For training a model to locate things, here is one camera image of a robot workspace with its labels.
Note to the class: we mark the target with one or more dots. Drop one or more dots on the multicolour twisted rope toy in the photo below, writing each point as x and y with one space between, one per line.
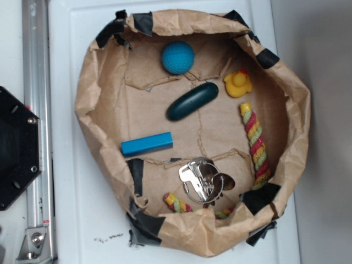
257 198

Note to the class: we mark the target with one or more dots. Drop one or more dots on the aluminium extrusion rail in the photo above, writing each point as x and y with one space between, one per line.
37 95

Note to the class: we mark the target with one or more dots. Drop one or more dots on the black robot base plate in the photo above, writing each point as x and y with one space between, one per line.
20 153

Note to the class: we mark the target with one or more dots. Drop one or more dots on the blue dimpled ball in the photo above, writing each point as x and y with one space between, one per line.
178 57

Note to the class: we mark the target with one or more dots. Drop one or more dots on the metal corner bracket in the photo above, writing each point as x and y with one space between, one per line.
35 247

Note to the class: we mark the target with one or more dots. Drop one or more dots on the yellow rubber duck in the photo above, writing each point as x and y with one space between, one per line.
238 83

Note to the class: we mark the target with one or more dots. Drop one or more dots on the brown paper bag bin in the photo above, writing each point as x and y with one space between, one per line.
124 92

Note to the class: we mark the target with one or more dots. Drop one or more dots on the dark green oval capsule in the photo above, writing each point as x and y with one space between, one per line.
191 101

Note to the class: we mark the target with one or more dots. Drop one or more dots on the white tray board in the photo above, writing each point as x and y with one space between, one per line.
90 224

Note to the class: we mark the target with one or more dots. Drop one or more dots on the blue rectangular block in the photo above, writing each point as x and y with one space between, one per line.
147 144

